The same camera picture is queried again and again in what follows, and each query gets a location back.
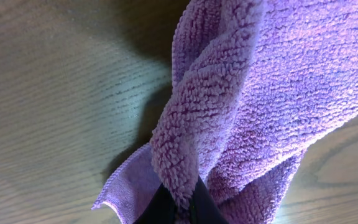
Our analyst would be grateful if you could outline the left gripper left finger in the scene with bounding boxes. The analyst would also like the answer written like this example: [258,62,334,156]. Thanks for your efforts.
[134,184,176,224]

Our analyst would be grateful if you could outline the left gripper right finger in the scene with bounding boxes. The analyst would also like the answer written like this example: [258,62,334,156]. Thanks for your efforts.
[189,177,228,224]

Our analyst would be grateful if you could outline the purple cloth with white tag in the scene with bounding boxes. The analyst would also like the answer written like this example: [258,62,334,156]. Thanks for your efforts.
[94,0,358,223]

